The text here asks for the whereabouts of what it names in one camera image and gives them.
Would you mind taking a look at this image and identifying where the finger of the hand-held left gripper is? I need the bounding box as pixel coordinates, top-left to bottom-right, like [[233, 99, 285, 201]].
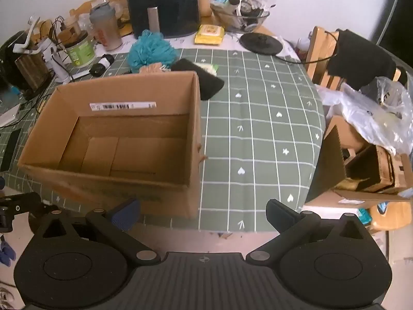
[[0, 192, 44, 233]]

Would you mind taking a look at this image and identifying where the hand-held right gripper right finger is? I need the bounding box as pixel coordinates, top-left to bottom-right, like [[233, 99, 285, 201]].
[[246, 199, 371, 265]]

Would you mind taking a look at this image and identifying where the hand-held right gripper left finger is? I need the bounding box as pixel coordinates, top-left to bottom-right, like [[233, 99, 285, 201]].
[[34, 198, 161, 265]]

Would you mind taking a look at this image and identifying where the black cloth pouch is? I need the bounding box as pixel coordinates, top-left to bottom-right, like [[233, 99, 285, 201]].
[[170, 59, 225, 101]]

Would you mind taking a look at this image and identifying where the tan drawstring pouch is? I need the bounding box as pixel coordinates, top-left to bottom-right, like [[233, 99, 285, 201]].
[[139, 64, 170, 75]]

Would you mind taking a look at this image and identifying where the pale green packet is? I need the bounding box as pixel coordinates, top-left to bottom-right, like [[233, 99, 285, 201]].
[[197, 63, 220, 75]]

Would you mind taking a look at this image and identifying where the teal yarn pompom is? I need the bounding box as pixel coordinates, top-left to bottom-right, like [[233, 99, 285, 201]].
[[127, 30, 177, 73]]

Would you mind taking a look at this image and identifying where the small blue object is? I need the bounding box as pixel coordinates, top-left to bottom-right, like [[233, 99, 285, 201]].
[[0, 242, 15, 266]]

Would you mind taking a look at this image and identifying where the black phone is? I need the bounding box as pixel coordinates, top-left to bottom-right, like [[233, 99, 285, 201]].
[[0, 128, 24, 172]]

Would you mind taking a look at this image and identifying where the cardboard box with flaps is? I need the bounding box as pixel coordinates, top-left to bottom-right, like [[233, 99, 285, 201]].
[[305, 116, 413, 208]]

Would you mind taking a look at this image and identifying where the white charger block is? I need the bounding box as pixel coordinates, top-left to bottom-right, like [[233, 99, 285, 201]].
[[0, 106, 20, 127]]

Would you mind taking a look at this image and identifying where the white plastic bag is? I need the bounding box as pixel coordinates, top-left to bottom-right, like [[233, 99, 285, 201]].
[[318, 76, 413, 156]]

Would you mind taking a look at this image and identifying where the dark bulky object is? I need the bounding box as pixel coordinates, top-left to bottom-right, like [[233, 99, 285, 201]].
[[0, 32, 52, 100]]

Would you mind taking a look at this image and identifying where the white tripod stand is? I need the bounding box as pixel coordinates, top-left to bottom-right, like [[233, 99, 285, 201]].
[[14, 16, 92, 83]]

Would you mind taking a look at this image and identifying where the black roll with white label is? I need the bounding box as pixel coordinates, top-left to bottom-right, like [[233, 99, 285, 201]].
[[89, 54, 115, 76]]

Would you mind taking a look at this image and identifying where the green labelled jar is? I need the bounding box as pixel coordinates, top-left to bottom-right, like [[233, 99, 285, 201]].
[[65, 30, 97, 69]]

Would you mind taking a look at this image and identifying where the white bottle with red label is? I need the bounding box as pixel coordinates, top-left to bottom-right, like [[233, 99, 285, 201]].
[[295, 37, 311, 59]]

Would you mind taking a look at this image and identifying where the wooden chair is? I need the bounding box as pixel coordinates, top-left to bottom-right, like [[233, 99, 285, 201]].
[[305, 26, 408, 91]]

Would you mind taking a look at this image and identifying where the black kettle base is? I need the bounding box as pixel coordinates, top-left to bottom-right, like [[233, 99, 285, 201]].
[[240, 33, 282, 55]]

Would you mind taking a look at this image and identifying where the brown small bottle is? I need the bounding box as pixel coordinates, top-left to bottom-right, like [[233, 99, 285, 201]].
[[60, 26, 83, 42]]

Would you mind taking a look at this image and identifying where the grey lidded shaker bottle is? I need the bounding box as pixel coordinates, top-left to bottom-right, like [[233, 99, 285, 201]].
[[89, 3, 123, 51]]

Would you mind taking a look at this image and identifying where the yellow wet wipes pack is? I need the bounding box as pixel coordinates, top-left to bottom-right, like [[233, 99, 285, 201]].
[[194, 24, 225, 46]]

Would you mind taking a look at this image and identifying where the glass bowl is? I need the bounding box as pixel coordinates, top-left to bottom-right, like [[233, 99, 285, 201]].
[[210, 3, 271, 33]]

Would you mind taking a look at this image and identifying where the clear plastic bag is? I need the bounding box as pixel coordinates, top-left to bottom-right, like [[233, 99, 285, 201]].
[[242, 0, 277, 17]]

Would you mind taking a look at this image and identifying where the black air fryer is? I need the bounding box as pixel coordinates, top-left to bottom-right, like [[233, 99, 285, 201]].
[[124, 0, 200, 39]]

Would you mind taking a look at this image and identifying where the black kettle base cable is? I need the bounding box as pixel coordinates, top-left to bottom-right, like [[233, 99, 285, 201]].
[[275, 30, 340, 64]]

